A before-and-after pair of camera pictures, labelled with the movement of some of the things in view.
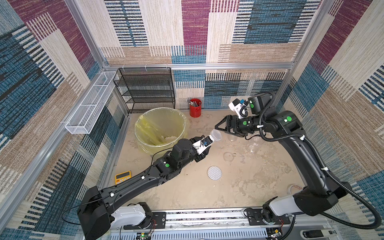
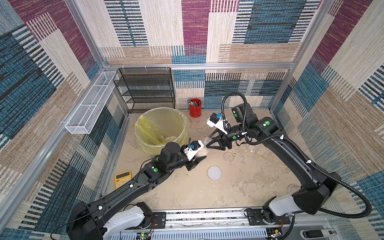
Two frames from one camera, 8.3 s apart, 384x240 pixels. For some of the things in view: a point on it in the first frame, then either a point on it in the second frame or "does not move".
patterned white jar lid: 214,173 does not move
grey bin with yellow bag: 157,129 does not move
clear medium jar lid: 228,156 does not move
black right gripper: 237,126 → 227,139
